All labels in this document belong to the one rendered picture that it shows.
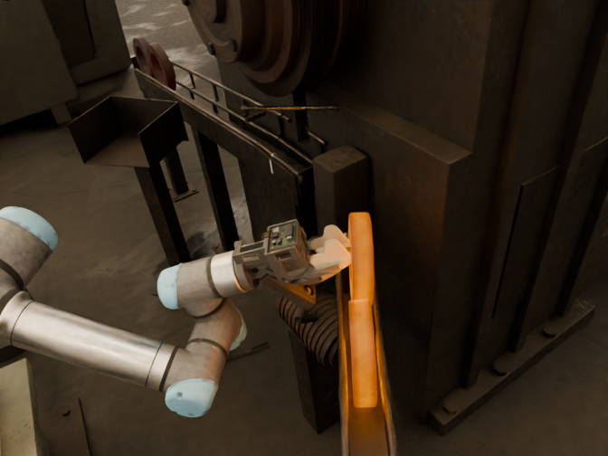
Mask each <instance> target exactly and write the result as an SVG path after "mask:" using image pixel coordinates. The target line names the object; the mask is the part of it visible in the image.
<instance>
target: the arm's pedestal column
mask: <svg viewBox="0 0 608 456"><path fill-rule="evenodd" d="M38 419H39V426H40V434H41V441H42V448H43V456H91V451H90V443H89V439H88V434H87V430H86V425H85V421H84V417H83V412H82V408H81V400H80V398H79V397H75V398H73V399H71V400H70V401H68V402H66V403H64V404H60V405H58V406H56V407H54V408H52V409H51V410H49V411H46V412H44V413H41V414H39V415H38Z"/></svg>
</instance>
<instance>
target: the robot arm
mask: <svg viewBox="0 0 608 456"><path fill-rule="evenodd" d="M284 224H285V225H284ZM278 226H279V227H278ZM270 233H271V236H270ZM263 235H264V237H262V236H263ZM263 238H264V240H263ZM306 240H307V235H306V234H305V232H304V230H303V227H300V225H299V222H298V220H297V219H294V220H290V221H287V222H284V223H277V224H274V225H271V226H268V230H267V232H265V233H263V234H262V235H261V241H260V242H255V243H251V244H247V245H245V244H244V243H243V241H242V240H240V241H237V242H234V248H235V249H234V251H230V252H225V253H221V254H218V255H214V256H210V257H207V258H203V259H200V260H196V261H190V262H187V263H183V262H182V263H180V264H179V265H176V266H174V267H171V268H168V269H165V270H163V271H162V272H161V273H160V275H159V276H158V280H157V292H158V296H159V298H160V300H161V302H162V303H163V304H164V306H165V307H167V308H169V309H182V308H185V309H186V311H187V312H188V313H189V314H190V316H191V317H192V318H193V320H194V321H195V326H194V328H193V331H192V333H191V336H190V338H189V340H188V342H187V344H186V346H185V349H183V348H180V347H175V346H172V345H168V344H166V343H163V342H160V341H157V340H155V339H152V338H149V337H143V336H140V335H138V334H135V333H132V332H129V331H127V330H124V329H121V328H115V327H112V326H110V325H107V324H104V323H101V322H99V321H95V320H92V319H89V318H85V317H82V316H79V315H76V314H73V313H70V312H67V311H64V310H61V309H57V308H54V307H51V306H47V305H44V304H42V303H39V302H36V301H33V300H31V297H30V295H29V293H28V292H26V291H24V289H25V288H26V286H27V285H28V284H29V282H30V281H31V280H32V279H33V277H34V276H35V274H36V273H37V272H38V271H39V270H40V269H41V268H42V266H43V265H44V263H45V262H46V261H47V260H48V258H49V257H50V256H51V254H53V253H54V250H55V248H56V247H57V245H58V242H59V238H58V234H57V232H55V231H54V229H53V227H52V226H51V225H50V224H49V223H48V222H47V221H46V220H45V219H43V218H42V217H41V216H40V215H39V214H36V213H34V212H32V211H30V210H27V209H25V208H22V207H17V206H8V207H6V208H4V209H2V210H1V211H0V348H3V347H6V346H9V345H11V346H14V347H20V348H22V349H25V350H29V351H32V352H34V353H37V354H41V355H44V356H48V357H51V358H55V359H58V360H61V361H63V362H67V363H70V364H73V365H76V366H81V367H84V368H87V369H90V370H93V371H96V372H99V373H102V374H105V375H110V376H113V377H117V378H119V379H122V380H125V381H129V382H131V383H134V384H137V385H143V386H145V387H148V388H151V389H155V390H158V391H161V392H163V393H166V405H167V407H168V408H169V409H170V410H171V411H175V412H177V413H178V414H180V415H183V416H187V417H198V416H202V415H204V414H206V413H207V412H208V411H209V410H210V408H211V405H212V403H213V400H214V397H215V394H216V392H217V391H218V385H219V382H220V378H221V375H222V372H223V368H224V365H225V362H226V359H227V357H228V355H229V352H230V350H233V349H235V348H237V347H238V346H239V345H240V344H241V342H242V341H243V340H244V339H245V337H246V334H247V327H246V324H245V322H244V320H243V319H242V314H241V312H240V311H239V310H238V309H237V308H236V307H235V306H234V305H233V303H232V301H231V300H230V298H229V296H233V295H237V294H241V293H244V292H247V291H248V290H254V289H257V288H258V286H259V281H260V283H261V284H262V285H264V286H266V287H267V288H269V289H271V290H273V291H275V292H277V293H278V294H280V295H281V296H283V297H284V298H286V299H288V300H290V301H292V302H294V303H295V304H297V305H299V306H301V307H302V308H304V309H310V308H312V307H313V306H315V305H316V287H315V285H313V284H316V283H319V282H321V281H323V280H326V279H328V278H330V277H332V276H334V275H335V274H337V273H339V272H340V271H341V270H342V269H344V268H346V266H348V265H349V264H350V263H351V246H350V240H348V239H347V238H346V236H345V235H344V234H343V233H342V232H341V231H340V230H339V229H338V227H337V226H335V225H333V224H331V225H328V226H326V227H325V229H324V233H323V236H322V237H320V238H317V239H314V240H313V241H309V242H307V241H306Z"/></svg>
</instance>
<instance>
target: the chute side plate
mask: <svg viewBox="0 0 608 456"><path fill-rule="evenodd" d="M134 72H135V75H136V78H137V81H138V86H139V88H140V90H141V91H142V89H141V86H142V87H143V88H144V89H145V90H146V92H147V95H148V96H149V97H150V98H152V99H153V100H168V101H178V103H179V107H180V109H181V113H182V117H183V120H184V121H185V122H186V123H187V124H189V125H190V122H189V119H191V120H192V121H193V122H194V123H195V124H196V127H197V130H198V131H199V132H201V133H202V134H203V135H205V136H206V137H208V138H210V139H211V140H212V141H213V142H214V143H216V144H217V145H219V146H220V147H222V148H223V149H225V150H226V151H228V152H229V153H230V154H232V155H233V156H235V157H237V158H238V159H239V160H241V161H242V162H243V163H244V164H246V165H247V166H249V167H250V168H252V169H253V170H254V171H256V172H257V173H259V174H260V175H262V176H263V177H264V178H265V179H266V180H268V181H269V182H270V183H271V184H272V185H274V186H275V187H276V188H277V189H278V190H280V191H281V184H283V185H284V186H285V187H287V188H288V189H289V190H290V191H291V192H292V193H293V194H294V200H295V204H296V205H297V206H300V202H299V189H298V181H297V177H296V176H294V175H293V174H292V173H291V172H290V171H288V170H287V169H286V168H285V167H283V166H282V165H280V164H279V163H278V162H277V161H275V160H274V159H273V158H271V157H270V156H269V155H267V154H266V153H264V152H263V151H262V150H261V149H260V148H258V147H256V146H255V145H253V144H252V143H251V142H249V141H248V140H246V139H245V138H242V137H241V136H239V135H238V134H236V133H234V132H233V131H231V130H230V129H228V128H227V127H225V126H223V125H222V124H220V123H218V122H217V121H215V120H214V119H212V118H210V117H208V116H207V115H205V114H204V113H203V112H201V111H200V110H198V109H196V108H194V107H192V106H191V105H189V104H188V103H186V102H185V101H183V100H181V99H179V98H178V97H177V96H175V95H174V94H172V93H170V92H169V91H167V90H165V89H163V88H162V87H160V86H159V85H157V84H155V83H154V82H153V81H151V80H149V79H148V78H146V77H144V76H143V75H141V74H140V73H138V72H136V71H134ZM270 160H271V163H270ZM271 166H272V172H271ZM281 192H282V191H281Z"/></svg>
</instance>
